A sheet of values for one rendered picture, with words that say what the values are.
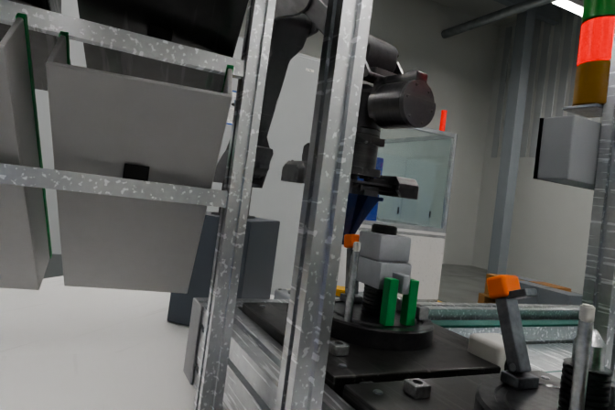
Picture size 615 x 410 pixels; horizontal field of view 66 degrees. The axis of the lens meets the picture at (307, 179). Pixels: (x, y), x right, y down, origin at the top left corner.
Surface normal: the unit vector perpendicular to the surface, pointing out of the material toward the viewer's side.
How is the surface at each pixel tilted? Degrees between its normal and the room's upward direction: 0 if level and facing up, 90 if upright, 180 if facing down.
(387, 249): 90
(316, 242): 90
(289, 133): 90
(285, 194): 90
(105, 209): 135
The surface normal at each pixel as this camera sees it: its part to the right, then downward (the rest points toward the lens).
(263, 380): -0.89, -0.13
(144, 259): 0.11, 0.70
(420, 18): 0.44, 0.03
